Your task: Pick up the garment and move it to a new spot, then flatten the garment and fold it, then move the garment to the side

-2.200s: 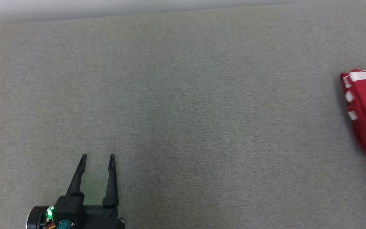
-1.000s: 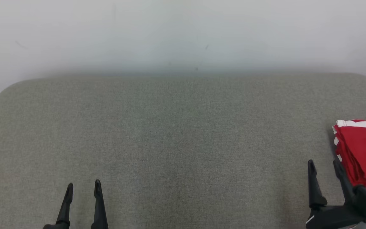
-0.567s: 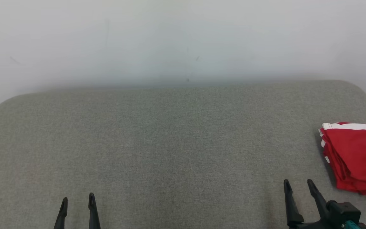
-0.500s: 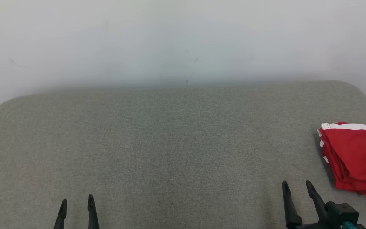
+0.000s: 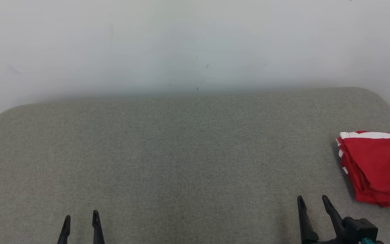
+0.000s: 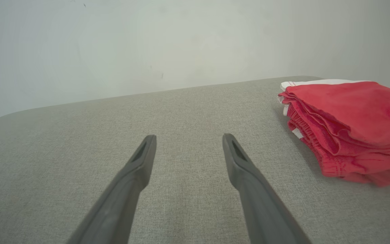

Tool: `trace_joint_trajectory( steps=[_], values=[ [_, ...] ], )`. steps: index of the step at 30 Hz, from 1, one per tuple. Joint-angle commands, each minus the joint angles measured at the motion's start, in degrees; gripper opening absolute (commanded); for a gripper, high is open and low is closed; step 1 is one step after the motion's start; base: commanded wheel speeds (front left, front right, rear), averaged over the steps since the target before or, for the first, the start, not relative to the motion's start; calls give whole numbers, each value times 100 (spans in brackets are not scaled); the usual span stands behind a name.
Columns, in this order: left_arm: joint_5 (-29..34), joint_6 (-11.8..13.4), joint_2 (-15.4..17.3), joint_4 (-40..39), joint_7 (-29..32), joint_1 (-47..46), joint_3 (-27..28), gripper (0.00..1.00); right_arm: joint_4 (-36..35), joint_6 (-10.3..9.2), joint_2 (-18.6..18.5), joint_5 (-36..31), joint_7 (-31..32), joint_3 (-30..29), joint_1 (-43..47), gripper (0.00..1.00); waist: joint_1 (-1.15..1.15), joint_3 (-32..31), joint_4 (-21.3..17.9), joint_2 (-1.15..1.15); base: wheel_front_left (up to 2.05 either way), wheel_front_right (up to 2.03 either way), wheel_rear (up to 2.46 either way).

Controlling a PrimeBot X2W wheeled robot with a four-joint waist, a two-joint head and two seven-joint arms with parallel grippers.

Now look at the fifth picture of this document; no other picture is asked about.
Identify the red garment with white stripe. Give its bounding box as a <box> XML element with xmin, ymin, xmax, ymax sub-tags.
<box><xmin>336</xmin><ymin>130</ymin><xmax>390</xmax><ymax>200</ymax></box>

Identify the grey fabric sofa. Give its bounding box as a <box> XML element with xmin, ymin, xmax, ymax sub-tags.
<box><xmin>0</xmin><ymin>87</ymin><xmax>390</xmax><ymax>244</ymax></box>

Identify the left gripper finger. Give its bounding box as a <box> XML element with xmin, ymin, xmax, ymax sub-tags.
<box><xmin>92</xmin><ymin>210</ymin><xmax>105</xmax><ymax>244</ymax></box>
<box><xmin>57</xmin><ymin>215</ymin><xmax>71</xmax><ymax>244</ymax></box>

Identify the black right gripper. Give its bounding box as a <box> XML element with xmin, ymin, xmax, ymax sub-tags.
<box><xmin>297</xmin><ymin>195</ymin><xmax>361</xmax><ymax>244</ymax></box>

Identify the red shirt with white sleeves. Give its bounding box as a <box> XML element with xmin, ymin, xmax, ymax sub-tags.
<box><xmin>338</xmin><ymin>149</ymin><xmax>390</xmax><ymax>208</ymax></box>

